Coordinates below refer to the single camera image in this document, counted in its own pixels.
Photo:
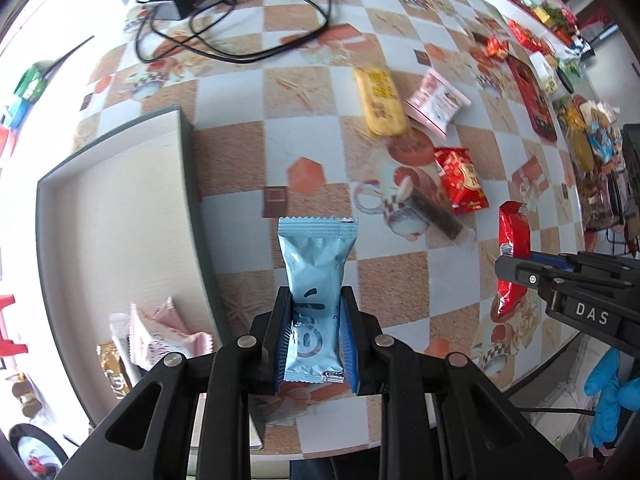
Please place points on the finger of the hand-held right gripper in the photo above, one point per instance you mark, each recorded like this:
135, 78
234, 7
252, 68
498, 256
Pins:
550, 261
515, 270

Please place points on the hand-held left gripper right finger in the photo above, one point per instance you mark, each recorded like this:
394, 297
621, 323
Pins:
347, 340

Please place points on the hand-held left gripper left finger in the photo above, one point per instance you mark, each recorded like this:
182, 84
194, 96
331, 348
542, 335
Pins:
282, 340

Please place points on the shiny red snack packet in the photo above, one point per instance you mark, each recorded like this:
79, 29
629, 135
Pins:
515, 235

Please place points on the light blue snack packet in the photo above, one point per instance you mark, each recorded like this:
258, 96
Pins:
312, 270

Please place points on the clear stick packet dark tea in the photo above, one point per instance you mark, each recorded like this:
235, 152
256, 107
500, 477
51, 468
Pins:
435, 217

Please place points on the red patterned snack packet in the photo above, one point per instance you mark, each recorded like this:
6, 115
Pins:
462, 180

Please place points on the white stick packet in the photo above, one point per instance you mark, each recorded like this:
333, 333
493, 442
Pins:
120, 330

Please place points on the gold snack packet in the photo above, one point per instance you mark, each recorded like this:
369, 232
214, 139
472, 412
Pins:
112, 370

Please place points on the pink white snack packet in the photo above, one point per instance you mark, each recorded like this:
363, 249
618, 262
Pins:
435, 102

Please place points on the yellow snack packet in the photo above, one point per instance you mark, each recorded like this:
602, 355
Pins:
380, 100

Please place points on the white cardboard box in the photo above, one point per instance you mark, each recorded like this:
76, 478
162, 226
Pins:
115, 200

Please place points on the person's right hand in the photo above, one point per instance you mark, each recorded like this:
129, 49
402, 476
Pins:
607, 400

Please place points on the clear bag of peanuts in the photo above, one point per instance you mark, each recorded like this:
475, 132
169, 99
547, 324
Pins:
597, 205

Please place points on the blue printed snack bag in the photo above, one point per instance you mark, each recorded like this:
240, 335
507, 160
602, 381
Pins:
602, 142

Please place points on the dark red rectangular tray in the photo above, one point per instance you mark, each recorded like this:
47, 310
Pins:
532, 100

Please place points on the small white box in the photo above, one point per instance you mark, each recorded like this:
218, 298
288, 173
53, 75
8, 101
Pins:
542, 67

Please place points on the small red candy packet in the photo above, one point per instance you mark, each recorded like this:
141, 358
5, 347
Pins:
497, 47

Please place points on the red foil packet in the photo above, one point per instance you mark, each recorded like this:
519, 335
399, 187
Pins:
522, 35

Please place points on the black rimmed round dish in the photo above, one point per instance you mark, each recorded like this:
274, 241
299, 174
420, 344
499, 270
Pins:
37, 452

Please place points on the red plastic stool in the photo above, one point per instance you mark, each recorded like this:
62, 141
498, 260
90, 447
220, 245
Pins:
10, 320

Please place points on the blue plastic container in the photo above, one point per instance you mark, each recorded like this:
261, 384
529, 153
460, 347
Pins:
17, 111

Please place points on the black charger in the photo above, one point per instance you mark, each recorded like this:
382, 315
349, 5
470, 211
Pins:
175, 5

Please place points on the green plastic basin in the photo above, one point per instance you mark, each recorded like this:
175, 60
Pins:
32, 79

